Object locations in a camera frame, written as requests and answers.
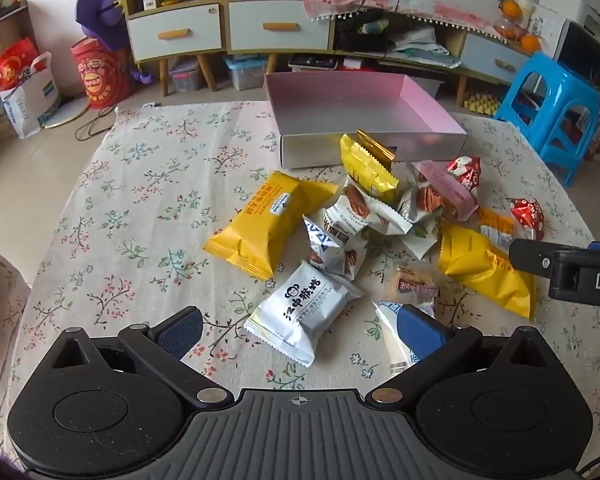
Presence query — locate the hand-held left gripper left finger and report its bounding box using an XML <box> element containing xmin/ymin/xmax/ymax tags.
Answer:
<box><xmin>45</xmin><ymin>306</ymin><xmax>233</xmax><ymax>413</ymax></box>

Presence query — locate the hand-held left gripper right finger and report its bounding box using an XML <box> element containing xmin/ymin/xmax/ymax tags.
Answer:
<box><xmin>365</xmin><ymin>304</ymin><xmax>556</xmax><ymax>413</ymax></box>

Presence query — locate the white snack packet blue stripe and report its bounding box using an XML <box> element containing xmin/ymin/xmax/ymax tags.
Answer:
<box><xmin>372</xmin><ymin>301</ymin><xmax>423</xmax><ymax>368</ymax></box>

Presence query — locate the red candy packet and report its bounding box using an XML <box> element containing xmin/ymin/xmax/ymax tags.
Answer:
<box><xmin>509</xmin><ymin>197</ymin><xmax>546</xmax><ymax>242</ymax></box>
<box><xmin>445</xmin><ymin>155</ymin><xmax>482</xmax><ymax>207</ymax></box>

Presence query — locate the yellow snack packet orange print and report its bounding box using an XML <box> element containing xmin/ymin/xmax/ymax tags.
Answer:
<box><xmin>436</xmin><ymin>222</ymin><xmax>537</xmax><ymax>322</ymax></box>
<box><xmin>202</xmin><ymin>170</ymin><xmax>339</xmax><ymax>282</ymax></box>

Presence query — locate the clear round cake packet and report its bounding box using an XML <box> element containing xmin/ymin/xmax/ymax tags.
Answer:
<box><xmin>380</xmin><ymin>264</ymin><xmax>439</xmax><ymax>317</ymax></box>

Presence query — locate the white pecan snack packet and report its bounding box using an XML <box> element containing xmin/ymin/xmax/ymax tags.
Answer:
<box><xmin>342</xmin><ymin>175</ymin><xmax>416</xmax><ymax>235</ymax></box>
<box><xmin>400</xmin><ymin>220</ymin><xmax>441</xmax><ymax>261</ymax></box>
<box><xmin>397</xmin><ymin>180</ymin><xmax>446</xmax><ymax>226</ymax></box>
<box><xmin>321</xmin><ymin>195</ymin><xmax>371</xmax><ymax>281</ymax></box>

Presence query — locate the pink snack packet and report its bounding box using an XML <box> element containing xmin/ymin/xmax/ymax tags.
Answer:
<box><xmin>412</xmin><ymin>159</ymin><xmax>473</xmax><ymax>222</ymax></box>

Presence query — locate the white snack packet black print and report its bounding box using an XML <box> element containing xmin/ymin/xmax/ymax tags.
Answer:
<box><xmin>243</xmin><ymin>261</ymin><xmax>365</xmax><ymax>368</ymax></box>

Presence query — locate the small white blue snack packet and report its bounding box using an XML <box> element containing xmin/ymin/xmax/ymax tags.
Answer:
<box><xmin>302</xmin><ymin>215</ymin><xmax>344</xmax><ymax>275</ymax></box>

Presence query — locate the gold wrapper snack packet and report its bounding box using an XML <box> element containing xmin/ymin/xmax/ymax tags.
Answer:
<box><xmin>356</xmin><ymin>129</ymin><xmax>397</xmax><ymax>171</ymax></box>

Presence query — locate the pink cardboard box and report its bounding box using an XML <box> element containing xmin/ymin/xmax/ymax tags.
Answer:
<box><xmin>264</xmin><ymin>72</ymin><xmax>468</xmax><ymax>170</ymax></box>

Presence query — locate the floral tablecloth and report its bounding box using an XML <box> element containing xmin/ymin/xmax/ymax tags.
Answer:
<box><xmin>2</xmin><ymin>101</ymin><xmax>600</xmax><ymax>480</ymax></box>

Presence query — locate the yellow egg tray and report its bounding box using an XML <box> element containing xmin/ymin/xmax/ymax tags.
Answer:
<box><xmin>464</xmin><ymin>91</ymin><xmax>502</xmax><ymax>116</ymax></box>

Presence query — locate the blue plastic stool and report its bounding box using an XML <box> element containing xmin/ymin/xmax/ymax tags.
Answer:
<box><xmin>493</xmin><ymin>51</ymin><xmax>600</xmax><ymax>187</ymax></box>

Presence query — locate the black microwave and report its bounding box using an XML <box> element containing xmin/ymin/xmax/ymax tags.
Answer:
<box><xmin>555</xmin><ymin>20</ymin><xmax>600</xmax><ymax>88</ymax></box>

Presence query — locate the white drawer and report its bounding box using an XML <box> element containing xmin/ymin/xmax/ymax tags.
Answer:
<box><xmin>127</xmin><ymin>4</ymin><xmax>223</xmax><ymax>63</ymax></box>
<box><xmin>462</xmin><ymin>34</ymin><xmax>531</xmax><ymax>85</ymax></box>
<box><xmin>228</xmin><ymin>0</ymin><xmax>331</xmax><ymax>53</ymax></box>

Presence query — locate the white decorated box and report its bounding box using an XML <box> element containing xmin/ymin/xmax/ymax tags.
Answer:
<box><xmin>525</xmin><ymin>5</ymin><xmax>566</xmax><ymax>56</ymax></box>

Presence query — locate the low wooden cabinet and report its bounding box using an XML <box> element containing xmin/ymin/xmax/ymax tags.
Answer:
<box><xmin>222</xmin><ymin>0</ymin><xmax>537</xmax><ymax>107</ymax></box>

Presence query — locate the bag of oranges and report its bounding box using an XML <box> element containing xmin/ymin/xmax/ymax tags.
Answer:
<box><xmin>494</xmin><ymin>16</ymin><xmax>527</xmax><ymax>42</ymax></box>

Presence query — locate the pile of papers and bags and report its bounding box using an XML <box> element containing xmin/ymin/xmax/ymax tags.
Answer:
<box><xmin>389</xmin><ymin>25</ymin><xmax>462</xmax><ymax>67</ymax></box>

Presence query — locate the round white board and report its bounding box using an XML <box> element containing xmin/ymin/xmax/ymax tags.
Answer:
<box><xmin>39</xmin><ymin>96</ymin><xmax>92</xmax><ymax>131</ymax></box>

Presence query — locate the clear storage box grey lid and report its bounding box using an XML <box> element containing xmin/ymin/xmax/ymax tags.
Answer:
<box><xmin>169</xmin><ymin>56</ymin><xmax>204</xmax><ymax>94</ymax></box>

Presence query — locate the red cardboard box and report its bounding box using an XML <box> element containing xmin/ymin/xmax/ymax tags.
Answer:
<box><xmin>340</xmin><ymin>57</ymin><xmax>381</xmax><ymax>73</ymax></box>

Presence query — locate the tall wooden shelf cabinet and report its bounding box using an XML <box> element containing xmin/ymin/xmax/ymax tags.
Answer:
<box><xmin>117</xmin><ymin>0</ymin><xmax>227</xmax><ymax>97</ymax></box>

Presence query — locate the clear storage box blue lid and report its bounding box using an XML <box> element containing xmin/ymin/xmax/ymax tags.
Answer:
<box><xmin>224</xmin><ymin>55</ymin><xmax>270</xmax><ymax>92</ymax></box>

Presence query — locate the red drum-shaped gift bag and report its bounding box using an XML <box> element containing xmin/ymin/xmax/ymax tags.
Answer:
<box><xmin>70</xmin><ymin>37</ymin><xmax>136</xmax><ymax>111</ymax></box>

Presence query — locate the white shopping bag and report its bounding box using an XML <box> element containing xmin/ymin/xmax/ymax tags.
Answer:
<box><xmin>0</xmin><ymin>52</ymin><xmax>62</xmax><ymax>140</ymax></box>

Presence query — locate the black box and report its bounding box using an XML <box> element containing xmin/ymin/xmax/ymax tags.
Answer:
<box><xmin>336</xmin><ymin>30</ymin><xmax>390</xmax><ymax>54</ymax></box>

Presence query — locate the black keyboard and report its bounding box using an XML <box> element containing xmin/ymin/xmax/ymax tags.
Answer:
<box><xmin>287</xmin><ymin>52</ymin><xmax>338</xmax><ymax>73</ymax></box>

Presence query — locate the red plastic bag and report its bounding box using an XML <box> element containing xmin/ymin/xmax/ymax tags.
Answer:
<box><xmin>0</xmin><ymin>37</ymin><xmax>41</xmax><ymax>92</ymax></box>

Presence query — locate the pink patterned cloth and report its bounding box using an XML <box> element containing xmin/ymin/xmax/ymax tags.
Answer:
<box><xmin>297</xmin><ymin>0</ymin><xmax>523</xmax><ymax>41</ymax></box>

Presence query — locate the purple plush toy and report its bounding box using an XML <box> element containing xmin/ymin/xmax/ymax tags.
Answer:
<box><xmin>75</xmin><ymin>0</ymin><xmax>153</xmax><ymax>86</ymax></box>

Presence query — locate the black floor cable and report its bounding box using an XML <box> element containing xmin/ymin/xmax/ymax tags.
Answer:
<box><xmin>75</xmin><ymin>102</ymin><xmax>118</xmax><ymax>142</ymax></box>

